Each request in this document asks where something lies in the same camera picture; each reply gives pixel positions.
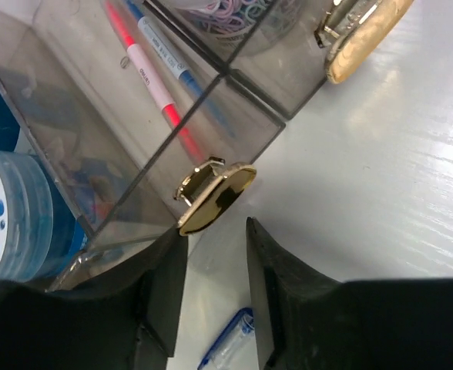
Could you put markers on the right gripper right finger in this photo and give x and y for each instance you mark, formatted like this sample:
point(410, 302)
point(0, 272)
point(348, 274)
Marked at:
point(307, 320)

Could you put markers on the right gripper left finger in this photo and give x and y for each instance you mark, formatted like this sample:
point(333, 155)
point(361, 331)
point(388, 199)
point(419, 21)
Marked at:
point(124, 318)

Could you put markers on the pink white pen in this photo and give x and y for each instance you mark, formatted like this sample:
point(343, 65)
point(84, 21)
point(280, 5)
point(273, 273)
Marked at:
point(167, 53)
point(145, 46)

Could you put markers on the orange cap black highlighter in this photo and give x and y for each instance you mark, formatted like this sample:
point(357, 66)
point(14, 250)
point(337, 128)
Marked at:
point(104, 196)

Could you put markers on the small blue pen cap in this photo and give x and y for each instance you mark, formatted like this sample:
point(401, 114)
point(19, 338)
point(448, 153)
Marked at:
point(235, 335)

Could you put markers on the clear compartment organizer tray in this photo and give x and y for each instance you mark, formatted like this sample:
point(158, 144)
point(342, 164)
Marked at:
point(149, 117)

